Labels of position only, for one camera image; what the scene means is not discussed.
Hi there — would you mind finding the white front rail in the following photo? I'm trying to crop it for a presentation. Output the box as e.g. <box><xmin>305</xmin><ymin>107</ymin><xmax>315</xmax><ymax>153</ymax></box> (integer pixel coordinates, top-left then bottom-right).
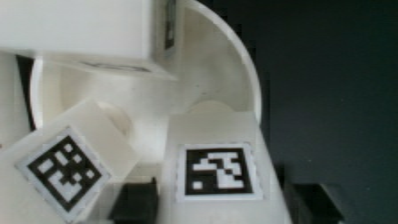
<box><xmin>0</xmin><ymin>52</ymin><xmax>31</xmax><ymax>150</ymax></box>

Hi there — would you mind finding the white round stool seat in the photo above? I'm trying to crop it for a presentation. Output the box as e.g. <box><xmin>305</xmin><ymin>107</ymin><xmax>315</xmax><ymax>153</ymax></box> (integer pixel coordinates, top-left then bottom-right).
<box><xmin>31</xmin><ymin>0</ymin><xmax>262</xmax><ymax>166</ymax></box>

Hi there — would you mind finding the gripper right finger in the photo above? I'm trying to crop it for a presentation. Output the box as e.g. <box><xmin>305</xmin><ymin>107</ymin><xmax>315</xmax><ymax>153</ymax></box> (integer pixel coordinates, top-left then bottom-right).
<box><xmin>283</xmin><ymin>182</ymin><xmax>345</xmax><ymax>224</ymax></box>

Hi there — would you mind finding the white stool leg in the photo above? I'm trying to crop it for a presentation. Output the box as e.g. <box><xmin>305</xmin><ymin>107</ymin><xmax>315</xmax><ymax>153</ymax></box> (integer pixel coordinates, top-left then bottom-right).
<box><xmin>0</xmin><ymin>0</ymin><xmax>182</xmax><ymax>79</ymax></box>
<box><xmin>157</xmin><ymin>101</ymin><xmax>294</xmax><ymax>224</ymax></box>
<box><xmin>0</xmin><ymin>100</ymin><xmax>139</xmax><ymax>224</ymax></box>

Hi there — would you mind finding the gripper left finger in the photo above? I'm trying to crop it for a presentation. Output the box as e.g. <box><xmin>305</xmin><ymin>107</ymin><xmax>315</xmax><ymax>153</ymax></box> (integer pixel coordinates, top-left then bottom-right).
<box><xmin>109</xmin><ymin>178</ymin><xmax>161</xmax><ymax>224</ymax></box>

